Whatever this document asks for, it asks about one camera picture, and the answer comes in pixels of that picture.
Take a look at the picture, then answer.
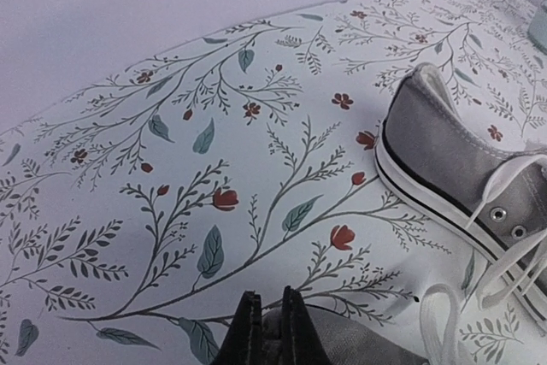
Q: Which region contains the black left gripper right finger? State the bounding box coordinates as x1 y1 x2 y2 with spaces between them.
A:
280 286 332 365

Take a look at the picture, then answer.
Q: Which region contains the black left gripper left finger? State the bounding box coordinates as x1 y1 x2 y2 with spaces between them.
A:
217 291 262 365

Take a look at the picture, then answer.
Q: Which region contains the grey sneaker with white laces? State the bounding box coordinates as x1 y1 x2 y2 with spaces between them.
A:
260 283 471 365

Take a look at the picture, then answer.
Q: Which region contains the floral patterned table mat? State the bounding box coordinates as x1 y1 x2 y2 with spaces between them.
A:
1 0 546 364

